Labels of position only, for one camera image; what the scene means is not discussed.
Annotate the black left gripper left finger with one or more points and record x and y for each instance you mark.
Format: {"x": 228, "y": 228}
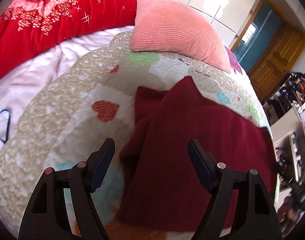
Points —
{"x": 46, "y": 215}

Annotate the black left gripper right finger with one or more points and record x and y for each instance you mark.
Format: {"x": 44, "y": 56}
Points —
{"x": 240, "y": 206}

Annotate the dark red knit sweater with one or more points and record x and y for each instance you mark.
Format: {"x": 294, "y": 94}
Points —
{"x": 167, "y": 186}

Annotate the person's right hand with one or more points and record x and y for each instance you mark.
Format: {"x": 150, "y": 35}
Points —
{"x": 289, "y": 214}

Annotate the white desk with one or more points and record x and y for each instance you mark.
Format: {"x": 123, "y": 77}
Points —
{"x": 289, "y": 123}

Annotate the cluttered shoe rack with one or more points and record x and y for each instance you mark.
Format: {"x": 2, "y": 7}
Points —
{"x": 289, "y": 95}

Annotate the brown wooden door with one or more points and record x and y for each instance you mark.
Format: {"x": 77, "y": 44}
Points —
{"x": 276, "y": 61}

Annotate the purple blanket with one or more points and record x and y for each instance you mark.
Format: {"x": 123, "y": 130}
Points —
{"x": 233, "y": 61}

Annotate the white bed sheet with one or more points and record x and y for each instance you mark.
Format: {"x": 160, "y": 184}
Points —
{"x": 22, "y": 84}

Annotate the colourful heart patchwork quilt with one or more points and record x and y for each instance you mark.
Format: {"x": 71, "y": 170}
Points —
{"x": 73, "y": 115}

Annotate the pink waffle-texture pillow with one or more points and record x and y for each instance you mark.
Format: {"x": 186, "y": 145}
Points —
{"x": 170, "y": 26}

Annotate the red floral duvet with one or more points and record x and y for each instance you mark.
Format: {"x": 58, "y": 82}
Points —
{"x": 30, "y": 27}

